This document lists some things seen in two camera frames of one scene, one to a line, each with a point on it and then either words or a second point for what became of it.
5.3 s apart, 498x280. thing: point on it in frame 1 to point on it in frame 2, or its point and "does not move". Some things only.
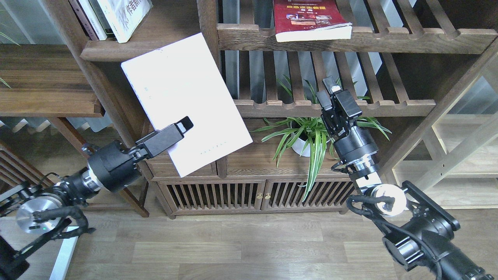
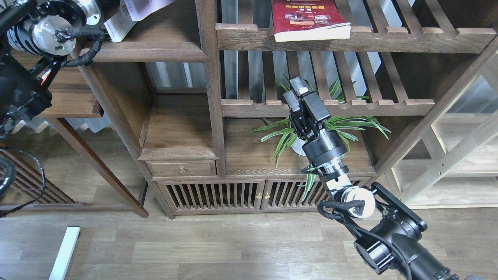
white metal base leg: x=65 y=253 does not move
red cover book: x=309 y=20 does not move
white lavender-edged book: x=182 y=79 to x=140 y=9
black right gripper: x=353 y=142 to x=308 y=117
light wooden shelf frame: x=454 y=163 does not move
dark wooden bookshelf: x=334 y=95 does not move
